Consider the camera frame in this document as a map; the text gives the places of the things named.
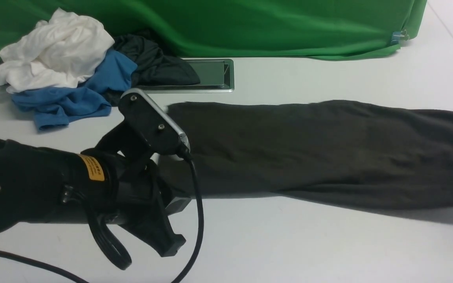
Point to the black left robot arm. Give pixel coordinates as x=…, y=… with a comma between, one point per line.
x=37, y=185

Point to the dark gray long-sleeve top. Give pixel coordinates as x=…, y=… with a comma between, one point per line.
x=338, y=152

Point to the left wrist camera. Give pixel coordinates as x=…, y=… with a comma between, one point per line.
x=151, y=124

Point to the green backdrop cloth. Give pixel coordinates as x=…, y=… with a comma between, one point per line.
x=333, y=30

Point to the blue binder clip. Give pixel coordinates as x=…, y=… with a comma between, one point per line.
x=399, y=36

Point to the blue crumpled garment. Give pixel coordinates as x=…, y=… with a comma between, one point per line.
x=55, y=107

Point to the dark teal crumpled garment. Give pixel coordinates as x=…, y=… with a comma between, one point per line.
x=157, y=64

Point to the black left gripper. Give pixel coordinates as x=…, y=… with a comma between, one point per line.
x=138, y=191

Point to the white crumpled garment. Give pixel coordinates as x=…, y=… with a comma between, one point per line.
x=62, y=52

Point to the metal table cable hatch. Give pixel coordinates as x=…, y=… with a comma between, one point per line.
x=216, y=76

